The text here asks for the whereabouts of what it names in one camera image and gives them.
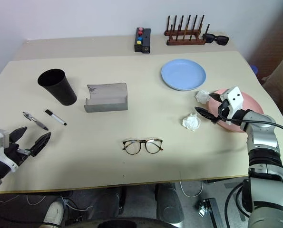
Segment dark rounded shape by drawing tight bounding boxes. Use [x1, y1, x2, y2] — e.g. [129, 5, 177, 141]
[155, 183, 184, 224]
[93, 187, 126, 215]

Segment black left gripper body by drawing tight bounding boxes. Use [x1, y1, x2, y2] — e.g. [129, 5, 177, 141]
[4, 142, 32, 167]

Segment black box with coloured buttons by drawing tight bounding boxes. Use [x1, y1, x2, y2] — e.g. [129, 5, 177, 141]
[134, 27, 145, 53]

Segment black metal bracket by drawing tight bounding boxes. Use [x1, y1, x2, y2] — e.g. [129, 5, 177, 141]
[197, 197, 222, 228]

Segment pink plate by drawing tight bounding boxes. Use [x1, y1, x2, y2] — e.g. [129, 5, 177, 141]
[207, 88, 264, 133]

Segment blue plate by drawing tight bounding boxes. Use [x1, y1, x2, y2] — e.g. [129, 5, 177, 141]
[160, 59, 207, 92]

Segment gray tissue box holder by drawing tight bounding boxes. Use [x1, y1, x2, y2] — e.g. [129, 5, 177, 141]
[84, 82, 129, 113]

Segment crumpled white tissue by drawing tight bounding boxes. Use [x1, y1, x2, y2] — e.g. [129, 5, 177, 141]
[181, 112, 202, 132]
[194, 89, 212, 105]

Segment tortoiseshell eyeglasses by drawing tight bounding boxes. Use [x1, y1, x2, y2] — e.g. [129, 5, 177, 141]
[122, 138, 164, 155]

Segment black sunglasses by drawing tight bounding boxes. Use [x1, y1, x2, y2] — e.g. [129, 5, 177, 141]
[202, 33, 230, 46]

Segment thin white cable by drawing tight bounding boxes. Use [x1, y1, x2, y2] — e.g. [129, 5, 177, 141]
[26, 194, 95, 212]
[180, 180, 204, 198]

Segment gray ballpoint pen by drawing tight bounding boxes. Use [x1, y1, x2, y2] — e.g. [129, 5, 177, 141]
[22, 111, 49, 131]

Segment brown wooden peg rack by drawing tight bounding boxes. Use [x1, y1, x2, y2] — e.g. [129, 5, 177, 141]
[164, 14, 212, 46]

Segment brown sofa cushion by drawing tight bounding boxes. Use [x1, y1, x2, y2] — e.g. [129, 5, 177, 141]
[261, 44, 283, 113]

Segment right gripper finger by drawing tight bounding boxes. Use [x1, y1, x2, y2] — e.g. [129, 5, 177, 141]
[208, 93, 222, 103]
[194, 106, 219, 124]

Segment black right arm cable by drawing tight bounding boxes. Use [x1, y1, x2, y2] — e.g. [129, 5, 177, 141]
[218, 104, 283, 170]

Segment black plastic cup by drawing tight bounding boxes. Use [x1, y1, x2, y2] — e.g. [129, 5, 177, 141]
[37, 68, 78, 106]

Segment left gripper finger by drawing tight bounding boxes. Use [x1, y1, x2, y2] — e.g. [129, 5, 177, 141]
[29, 132, 52, 158]
[9, 126, 28, 145]

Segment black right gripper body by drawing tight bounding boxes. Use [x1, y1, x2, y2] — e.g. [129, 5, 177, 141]
[211, 99, 231, 124]

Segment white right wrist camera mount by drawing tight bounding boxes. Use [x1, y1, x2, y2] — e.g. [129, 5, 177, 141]
[218, 86, 244, 126]

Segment white shoe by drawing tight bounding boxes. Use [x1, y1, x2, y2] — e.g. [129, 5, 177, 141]
[43, 200, 65, 227]

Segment black and white marker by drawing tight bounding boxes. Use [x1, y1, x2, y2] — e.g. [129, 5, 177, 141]
[44, 109, 68, 126]

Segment thick black cable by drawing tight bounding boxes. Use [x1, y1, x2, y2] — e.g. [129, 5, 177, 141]
[225, 182, 252, 219]

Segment plain black box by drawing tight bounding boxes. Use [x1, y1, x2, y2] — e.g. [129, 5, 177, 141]
[141, 28, 152, 54]

